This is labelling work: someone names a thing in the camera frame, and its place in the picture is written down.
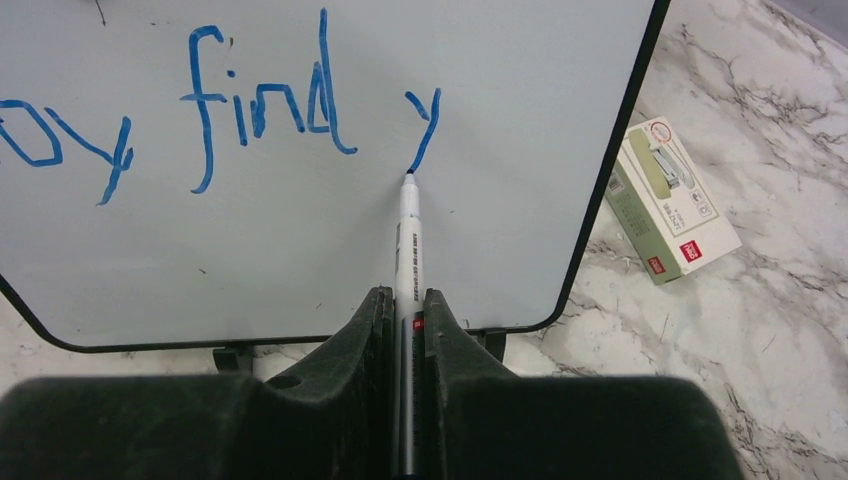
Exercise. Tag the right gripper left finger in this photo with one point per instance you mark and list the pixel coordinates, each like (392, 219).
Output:
(326, 417)

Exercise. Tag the black framed small whiteboard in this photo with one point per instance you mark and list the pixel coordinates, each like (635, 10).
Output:
(178, 174)

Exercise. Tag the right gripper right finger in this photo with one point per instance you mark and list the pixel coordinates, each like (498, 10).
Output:
(485, 422)

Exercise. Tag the white eraser box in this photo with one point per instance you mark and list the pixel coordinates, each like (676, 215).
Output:
(666, 210)

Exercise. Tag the whiteboard marker pen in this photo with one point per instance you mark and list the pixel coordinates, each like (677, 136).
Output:
(409, 327)

